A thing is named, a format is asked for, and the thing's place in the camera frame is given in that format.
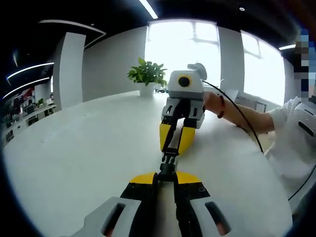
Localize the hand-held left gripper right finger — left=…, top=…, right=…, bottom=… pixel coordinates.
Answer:
left=173, top=171, right=238, bottom=237

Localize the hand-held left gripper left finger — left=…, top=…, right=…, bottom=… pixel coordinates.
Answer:
left=74, top=171, right=159, bottom=237

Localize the black socket buckle part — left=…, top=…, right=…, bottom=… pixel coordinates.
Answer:
left=157, top=162, right=179, bottom=184

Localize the person's right hand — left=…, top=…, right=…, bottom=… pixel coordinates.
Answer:
left=202, top=91, right=224, bottom=117

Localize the potted green plant white pot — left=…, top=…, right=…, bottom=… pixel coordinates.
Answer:
left=127, top=57, right=168, bottom=97

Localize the long ceiling light strip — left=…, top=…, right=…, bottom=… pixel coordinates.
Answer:
left=138, top=0, right=159, bottom=19

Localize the white chest device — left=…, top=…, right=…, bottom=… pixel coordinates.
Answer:
left=295, top=101, right=316, bottom=138

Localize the row of white office desks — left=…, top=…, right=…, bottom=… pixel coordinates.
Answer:
left=2, top=105, right=57, bottom=146

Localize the red bead bracelet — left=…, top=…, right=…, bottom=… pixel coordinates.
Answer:
left=216, top=93, right=227, bottom=119

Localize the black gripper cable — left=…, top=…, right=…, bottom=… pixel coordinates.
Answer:
left=201, top=79, right=264, bottom=155

